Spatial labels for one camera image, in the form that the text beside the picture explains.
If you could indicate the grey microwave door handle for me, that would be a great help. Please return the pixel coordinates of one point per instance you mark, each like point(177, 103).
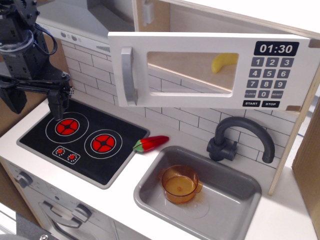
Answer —
point(130, 92)

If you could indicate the dark grey toy faucet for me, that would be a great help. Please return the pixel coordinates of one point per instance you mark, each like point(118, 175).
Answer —
point(220, 147)

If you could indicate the grey toy sink basin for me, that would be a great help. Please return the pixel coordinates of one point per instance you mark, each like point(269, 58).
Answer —
point(224, 208)

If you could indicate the wooden microwave cabinet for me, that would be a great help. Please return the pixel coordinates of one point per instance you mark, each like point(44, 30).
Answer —
point(233, 23)

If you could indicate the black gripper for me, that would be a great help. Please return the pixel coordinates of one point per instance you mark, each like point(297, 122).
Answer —
point(52, 82)

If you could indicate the red toy chili pepper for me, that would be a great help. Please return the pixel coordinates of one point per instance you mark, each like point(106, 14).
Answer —
point(150, 143)

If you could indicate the orange transparent plastic pot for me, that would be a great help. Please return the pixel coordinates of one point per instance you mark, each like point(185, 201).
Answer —
point(180, 183)

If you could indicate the yellow toy banana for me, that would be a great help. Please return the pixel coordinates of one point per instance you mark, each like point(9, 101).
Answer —
point(223, 59)

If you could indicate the white toy microwave door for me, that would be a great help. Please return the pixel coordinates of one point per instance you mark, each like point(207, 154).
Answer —
point(173, 69)

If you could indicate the white range hood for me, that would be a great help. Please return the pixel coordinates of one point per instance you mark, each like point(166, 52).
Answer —
point(85, 23)

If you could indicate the black toy stovetop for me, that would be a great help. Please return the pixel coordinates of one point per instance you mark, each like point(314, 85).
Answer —
point(88, 143)

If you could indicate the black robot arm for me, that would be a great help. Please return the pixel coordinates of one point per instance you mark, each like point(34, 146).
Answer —
point(26, 65)

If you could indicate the grey oven knob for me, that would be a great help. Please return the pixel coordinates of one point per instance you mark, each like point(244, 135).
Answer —
point(23, 179)

